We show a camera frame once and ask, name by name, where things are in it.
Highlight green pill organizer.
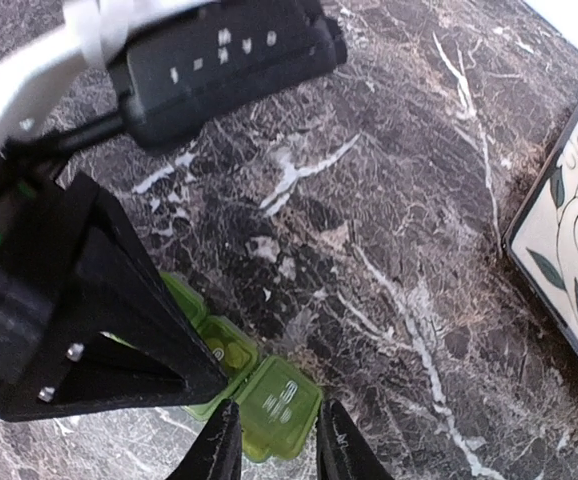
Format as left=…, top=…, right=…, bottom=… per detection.
left=161, top=272, right=323, bottom=463

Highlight floral square ceramic plate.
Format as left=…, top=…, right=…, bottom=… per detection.
left=504, top=104, right=578, bottom=356

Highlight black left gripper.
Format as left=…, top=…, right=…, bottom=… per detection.
left=0, top=174, right=226, bottom=420

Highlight white pills in organizer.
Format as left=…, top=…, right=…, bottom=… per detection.
left=207, top=338, right=250, bottom=370

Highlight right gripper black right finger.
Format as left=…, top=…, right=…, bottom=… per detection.
left=317, top=399, right=392, bottom=480

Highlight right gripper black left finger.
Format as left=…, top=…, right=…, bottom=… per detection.
left=168, top=399, right=242, bottom=480

